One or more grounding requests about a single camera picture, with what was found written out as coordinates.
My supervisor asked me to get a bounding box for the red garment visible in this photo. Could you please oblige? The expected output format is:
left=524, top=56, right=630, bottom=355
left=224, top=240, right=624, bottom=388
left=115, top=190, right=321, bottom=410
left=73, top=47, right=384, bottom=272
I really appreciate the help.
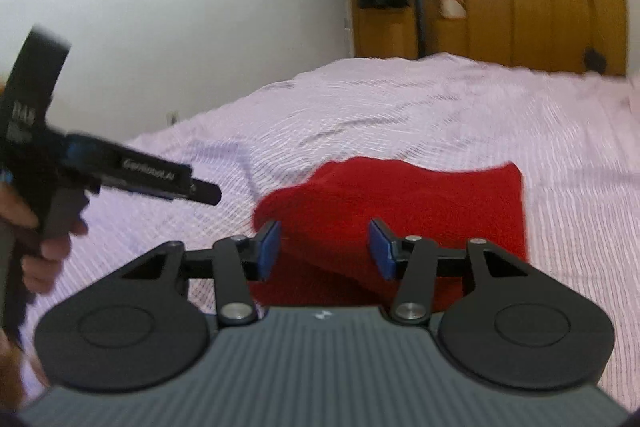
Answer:
left=248, top=158, right=530, bottom=313

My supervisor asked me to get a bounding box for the bed with checkered sheet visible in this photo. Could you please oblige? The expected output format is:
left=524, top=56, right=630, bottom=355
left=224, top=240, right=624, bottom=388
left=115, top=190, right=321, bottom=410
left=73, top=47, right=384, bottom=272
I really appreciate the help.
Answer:
left=20, top=52, right=640, bottom=413

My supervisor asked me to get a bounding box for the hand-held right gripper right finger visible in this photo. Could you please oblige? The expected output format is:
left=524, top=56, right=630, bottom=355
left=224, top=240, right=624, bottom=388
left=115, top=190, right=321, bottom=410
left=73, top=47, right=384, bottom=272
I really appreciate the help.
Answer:
left=368, top=218, right=531, bottom=325

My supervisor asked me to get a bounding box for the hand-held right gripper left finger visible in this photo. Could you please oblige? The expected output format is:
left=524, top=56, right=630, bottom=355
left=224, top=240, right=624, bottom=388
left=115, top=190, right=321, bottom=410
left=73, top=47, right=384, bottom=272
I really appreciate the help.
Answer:
left=122, top=220, right=282, bottom=326

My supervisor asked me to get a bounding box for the person's left hand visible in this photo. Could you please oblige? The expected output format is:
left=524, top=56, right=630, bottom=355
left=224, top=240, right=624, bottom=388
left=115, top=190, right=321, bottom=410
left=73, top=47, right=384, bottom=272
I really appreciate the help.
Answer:
left=0, top=182, right=90, bottom=295

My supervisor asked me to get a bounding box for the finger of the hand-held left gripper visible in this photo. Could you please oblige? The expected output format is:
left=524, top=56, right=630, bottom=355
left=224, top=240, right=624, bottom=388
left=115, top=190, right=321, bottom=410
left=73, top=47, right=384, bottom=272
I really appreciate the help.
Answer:
left=189, top=178, right=222, bottom=206

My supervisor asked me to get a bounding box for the small black object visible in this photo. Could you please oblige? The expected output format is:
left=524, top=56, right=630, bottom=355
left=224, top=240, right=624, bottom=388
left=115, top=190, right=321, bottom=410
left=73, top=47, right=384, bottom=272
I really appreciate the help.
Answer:
left=583, top=49, right=608, bottom=74

